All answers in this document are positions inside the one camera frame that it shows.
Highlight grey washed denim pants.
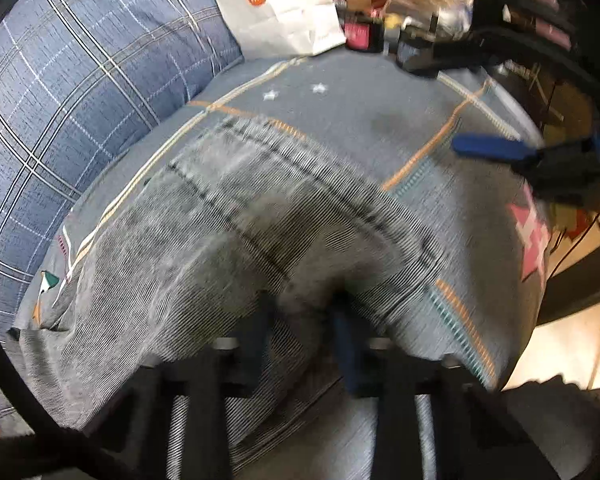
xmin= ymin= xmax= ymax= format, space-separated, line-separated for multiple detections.
xmin=20 ymin=117 xmax=445 ymax=470

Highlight grey patterned bed sheet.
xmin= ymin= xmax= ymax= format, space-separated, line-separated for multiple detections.
xmin=9 ymin=52 xmax=554 ymax=480

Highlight white paper shopping bag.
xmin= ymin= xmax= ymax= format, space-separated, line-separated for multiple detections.
xmin=216 ymin=0 xmax=346 ymax=60

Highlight blue plaid pillow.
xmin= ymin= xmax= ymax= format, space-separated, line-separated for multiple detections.
xmin=0 ymin=0 xmax=246 ymax=424

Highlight black cable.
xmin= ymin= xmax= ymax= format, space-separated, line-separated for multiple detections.
xmin=0 ymin=303 xmax=96 ymax=480

